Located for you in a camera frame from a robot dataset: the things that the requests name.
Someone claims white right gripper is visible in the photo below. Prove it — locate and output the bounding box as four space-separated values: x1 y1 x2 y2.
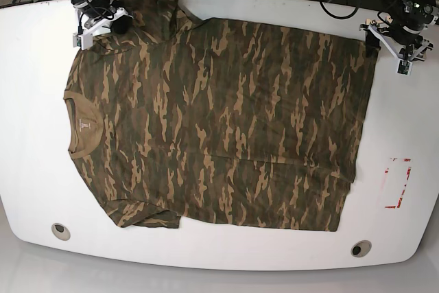
73 6 133 49

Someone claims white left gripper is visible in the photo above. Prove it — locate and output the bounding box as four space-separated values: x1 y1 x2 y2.
359 20 433 71

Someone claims camouflage t-shirt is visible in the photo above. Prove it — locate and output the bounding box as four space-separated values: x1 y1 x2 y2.
64 0 379 232

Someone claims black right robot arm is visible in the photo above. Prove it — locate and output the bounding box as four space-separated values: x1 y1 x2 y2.
70 0 133 50

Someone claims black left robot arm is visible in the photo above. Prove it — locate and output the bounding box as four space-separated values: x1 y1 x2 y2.
360 0 438 75

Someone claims red tape rectangle marking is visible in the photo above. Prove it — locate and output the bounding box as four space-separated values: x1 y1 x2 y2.
381 158 413 209

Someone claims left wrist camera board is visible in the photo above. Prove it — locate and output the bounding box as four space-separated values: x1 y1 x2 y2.
396 60 412 75

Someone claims right table cable grommet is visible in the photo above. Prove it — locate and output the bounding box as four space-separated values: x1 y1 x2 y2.
351 240 372 258

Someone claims table cable grommet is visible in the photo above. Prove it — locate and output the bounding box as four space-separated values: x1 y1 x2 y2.
51 223 71 242
351 240 372 258

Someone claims left table cable grommet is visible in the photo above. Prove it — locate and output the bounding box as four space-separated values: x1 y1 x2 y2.
51 223 71 242

